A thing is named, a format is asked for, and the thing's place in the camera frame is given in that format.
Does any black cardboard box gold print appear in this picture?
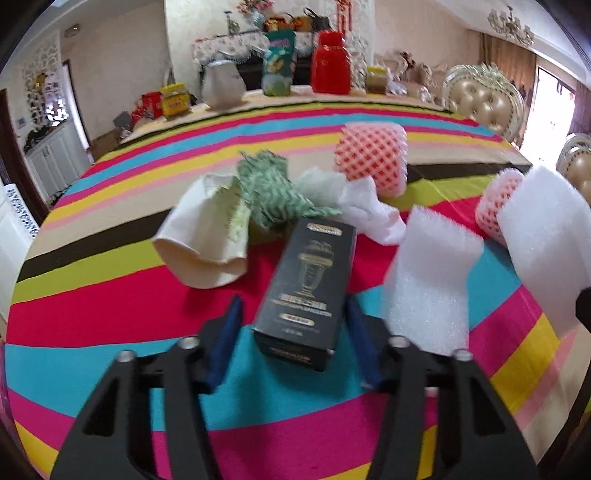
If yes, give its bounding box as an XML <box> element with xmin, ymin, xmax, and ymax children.
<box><xmin>252</xmin><ymin>218</ymin><xmax>358</xmax><ymax>374</ymax></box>

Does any low white cabinet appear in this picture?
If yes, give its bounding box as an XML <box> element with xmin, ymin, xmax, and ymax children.
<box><xmin>25</xmin><ymin>124</ymin><xmax>93</xmax><ymax>204</ymax></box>

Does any white ceramic jar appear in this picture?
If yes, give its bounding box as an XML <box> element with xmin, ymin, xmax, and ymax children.
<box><xmin>202</xmin><ymin>59</ymin><xmax>245</xmax><ymax>110</ymax></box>

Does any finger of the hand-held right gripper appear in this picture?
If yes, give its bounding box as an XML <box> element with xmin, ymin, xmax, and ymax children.
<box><xmin>575</xmin><ymin>286</ymin><xmax>591</xmax><ymax>334</ymax></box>

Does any white carved stand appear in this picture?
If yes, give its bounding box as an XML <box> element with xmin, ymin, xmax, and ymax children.
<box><xmin>0</xmin><ymin>184</ymin><xmax>40</xmax><ymax>241</ymax></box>

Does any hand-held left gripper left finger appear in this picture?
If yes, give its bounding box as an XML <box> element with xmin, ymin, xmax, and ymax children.
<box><xmin>50</xmin><ymin>295</ymin><xmax>245</xmax><ymax>480</ymax></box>

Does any white lattice screen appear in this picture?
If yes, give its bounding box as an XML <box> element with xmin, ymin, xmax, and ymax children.
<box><xmin>21</xmin><ymin>39</ymin><xmax>63</xmax><ymax>130</ymax></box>
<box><xmin>350</xmin><ymin>0</ymin><xmax>371</xmax><ymax>88</ymax></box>

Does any cream paper bag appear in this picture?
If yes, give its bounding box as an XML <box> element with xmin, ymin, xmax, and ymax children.
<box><xmin>152</xmin><ymin>173</ymin><xmax>251</xmax><ymax>290</ymax></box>

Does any red thermos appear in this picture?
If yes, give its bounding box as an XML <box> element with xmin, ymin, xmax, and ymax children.
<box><xmin>310</xmin><ymin>31</ymin><xmax>352</xmax><ymax>94</ymax></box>

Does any yellow lid glass jar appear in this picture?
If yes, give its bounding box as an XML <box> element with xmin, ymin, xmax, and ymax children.
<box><xmin>366</xmin><ymin>67</ymin><xmax>390</xmax><ymax>93</ymax></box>
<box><xmin>161</xmin><ymin>83</ymin><xmax>191</xmax><ymax>117</ymax></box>

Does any pink foam fruit net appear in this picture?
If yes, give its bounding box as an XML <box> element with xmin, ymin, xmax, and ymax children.
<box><xmin>335</xmin><ymin>124</ymin><xmax>409</xmax><ymax>198</ymax></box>
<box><xmin>475</xmin><ymin>168</ymin><xmax>526</xmax><ymax>245</ymax></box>

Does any white foam sheet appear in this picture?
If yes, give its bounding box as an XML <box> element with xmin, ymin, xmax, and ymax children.
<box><xmin>496</xmin><ymin>165</ymin><xmax>591</xmax><ymax>340</ymax></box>
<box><xmin>381</xmin><ymin>205</ymin><xmax>485</xmax><ymax>356</ymax></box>

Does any red Chinese knot ornament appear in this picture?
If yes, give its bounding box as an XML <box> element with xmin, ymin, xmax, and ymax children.
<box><xmin>333</xmin><ymin>0</ymin><xmax>352</xmax><ymax>31</ymax></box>

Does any blue white vase with flowers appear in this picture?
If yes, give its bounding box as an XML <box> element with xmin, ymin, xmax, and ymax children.
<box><xmin>238</xmin><ymin>0</ymin><xmax>274</xmax><ymax>31</ymax></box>

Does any floral lace piano cover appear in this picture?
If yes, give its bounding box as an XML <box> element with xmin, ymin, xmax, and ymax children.
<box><xmin>191</xmin><ymin>32</ymin><xmax>324</xmax><ymax>62</ymax></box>

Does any chandelier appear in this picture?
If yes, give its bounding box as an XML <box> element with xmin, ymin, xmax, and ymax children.
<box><xmin>487</xmin><ymin>6</ymin><xmax>535</xmax><ymax>46</ymax></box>

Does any red gift box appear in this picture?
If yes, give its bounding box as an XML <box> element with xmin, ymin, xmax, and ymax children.
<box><xmin>141</xmin><ymin>91</ymin><xmax>163</xmax><ymax>118</ymax></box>

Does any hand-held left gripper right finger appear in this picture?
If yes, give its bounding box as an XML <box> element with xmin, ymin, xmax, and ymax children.
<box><xmin>345</xmin><ymin>295</ymin><xmax>541</xmax><ymax>480</ymax></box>

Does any ornate beige leather chair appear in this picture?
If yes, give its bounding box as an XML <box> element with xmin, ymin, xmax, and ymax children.
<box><xmin>443</xmin><ymin>64</ymin><xmax>525</xmax><ymax>148</ymax></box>
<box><xmin>556</xmin><ymin>134</ymin><xmax>591</xmax><ymax>204</ymax></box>

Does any green patterned paper bag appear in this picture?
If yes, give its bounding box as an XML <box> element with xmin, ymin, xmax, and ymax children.
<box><xmin>235</xmin><ymin>150</ymin><xmax>343</xmax><ymax>232</ymax></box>

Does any striped multicolour tablecloth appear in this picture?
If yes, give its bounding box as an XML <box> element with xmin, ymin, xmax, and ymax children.
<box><xmin>4</xmin><ymin>90</ymin><xmax>591</xmax><ymax>480</ymax></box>

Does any brown curtain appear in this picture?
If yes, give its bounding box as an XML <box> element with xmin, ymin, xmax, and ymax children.
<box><xmin>480</xmin><ymin>32</ymin><xmax>539</xmax><ymax>93</ymax></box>

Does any green snack bag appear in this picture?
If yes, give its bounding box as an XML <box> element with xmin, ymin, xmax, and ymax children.
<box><xmin>262</xmin><ymin>30</ymin><xmax>296</xmax><ymax>97</ymax></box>

